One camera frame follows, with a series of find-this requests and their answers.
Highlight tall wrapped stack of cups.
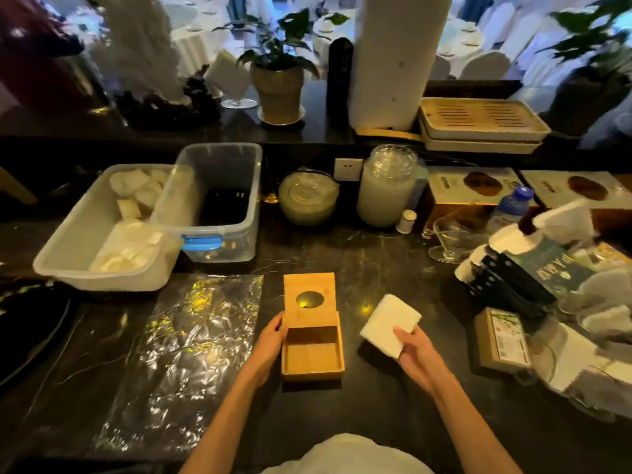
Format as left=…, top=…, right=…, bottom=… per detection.
left=356, top=144, right=419, bottom=228

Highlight person's left hand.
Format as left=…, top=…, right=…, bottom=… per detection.
left=246, top=311, right=290, bottom=386

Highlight pile of rolled white towels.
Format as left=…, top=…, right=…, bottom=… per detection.
left=88, top=167, right=171, bottom=274

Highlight round white dining table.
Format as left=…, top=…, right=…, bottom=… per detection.
left=163, top=0, right=238, bottom=77
left=311, top=9, right=487, bottom=77

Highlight white saucer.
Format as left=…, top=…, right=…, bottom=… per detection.
left=257, top=105, right=306, bottom=127

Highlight clear bag of white items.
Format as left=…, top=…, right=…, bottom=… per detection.
left=531, top=241, right=632, bottom=423

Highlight black ornament base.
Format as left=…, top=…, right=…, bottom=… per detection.
left=113, top=76, right=223, bottom=129

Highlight silver metal bucket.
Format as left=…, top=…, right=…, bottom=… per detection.
left=59, top=39, right=112, bottom=114

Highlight person's white shirt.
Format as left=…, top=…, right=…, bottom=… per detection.
left=261, top=433, right=435, bottom=474

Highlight wrapped stack of round lids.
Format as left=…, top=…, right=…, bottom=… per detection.
left=278, top=170, right=340, bottom=228

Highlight group of white covered chairs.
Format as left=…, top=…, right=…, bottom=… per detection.
left=429, top=0, right=632, bottom=82

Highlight wooden tissue box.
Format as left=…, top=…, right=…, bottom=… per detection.
left=281, top=272, right=346, bottom=382

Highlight black tray with fringed cloth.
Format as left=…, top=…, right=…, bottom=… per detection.
left=0, top=278, right=80, bottom=390

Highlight clear stemmed glass dish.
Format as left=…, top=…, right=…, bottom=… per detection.
left=427, top=219, right=490, bottom=265

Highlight leafy plant in dark pot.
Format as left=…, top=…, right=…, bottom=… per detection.
left=535, top=0, right=632, bottom=139

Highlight black flat tray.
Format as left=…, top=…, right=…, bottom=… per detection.
left=423, top=79, right=523, bottom=99

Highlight small labelled cardboard box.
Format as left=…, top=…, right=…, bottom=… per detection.
left=473, top=307, right=534, bottom=375

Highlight clear plastic bag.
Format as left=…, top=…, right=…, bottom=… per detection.
left=91, top=273, right=265, bottom=455

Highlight tea box with brown print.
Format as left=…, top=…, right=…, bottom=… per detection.
left=519, top=170, right=632, bottom=232
left=424, top=166, right=524, bottom=232

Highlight white napkin in stemmed glass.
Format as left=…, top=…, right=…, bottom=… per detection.
left=203, top=47, right=259, bottom=110

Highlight black cylinder device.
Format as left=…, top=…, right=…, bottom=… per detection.
left=325, top=38, right=355, bottom=122

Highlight white wall socket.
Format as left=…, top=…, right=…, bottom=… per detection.
left=333, top=157, right=364, bottom=182

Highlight person's right hand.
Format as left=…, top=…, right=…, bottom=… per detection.
left=393, top=325, right=448, bottom=396

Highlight wooden stand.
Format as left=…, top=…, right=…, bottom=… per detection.
left=0, top=166, right=39, bottom=207

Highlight pale coral ornament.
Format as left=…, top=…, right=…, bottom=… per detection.
left=86, top=0, right=186, bottom=104

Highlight white napkins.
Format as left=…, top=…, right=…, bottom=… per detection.
left=359, top=294, right=423, bottom=360

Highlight person's right forearm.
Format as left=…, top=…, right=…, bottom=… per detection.
left=429, top=375, right=524, bottom=474

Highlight stack of black chopsticks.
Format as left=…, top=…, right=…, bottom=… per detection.
left=199, top=186, right=250, bottom=226

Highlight person's left forearm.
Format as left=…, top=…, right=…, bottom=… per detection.
left=180, top=369, right=270, bottom=474

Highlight white plastic bin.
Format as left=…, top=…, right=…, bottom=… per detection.
left=33, top=163, right=186, bottom=293

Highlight clear bin with blue latch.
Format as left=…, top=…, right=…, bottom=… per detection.
left=150, top=142, right=263, bottom=264

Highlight stacked wooden tea trays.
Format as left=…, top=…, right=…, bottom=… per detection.
left=418, top=97, right=552, bottom=155

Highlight green plant in tan pot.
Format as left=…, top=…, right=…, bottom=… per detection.
left=213, top=8, right=352, bottom=125

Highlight yellow wooden board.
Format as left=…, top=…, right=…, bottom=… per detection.
left=355, top=126, right=423, bottom=143

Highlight large white paper roll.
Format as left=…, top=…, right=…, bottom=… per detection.
left=348, top=0, right=454, bottom=132

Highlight water bottle with blue cap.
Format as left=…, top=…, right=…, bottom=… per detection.
left=486, top=186, right=536, bottom=235

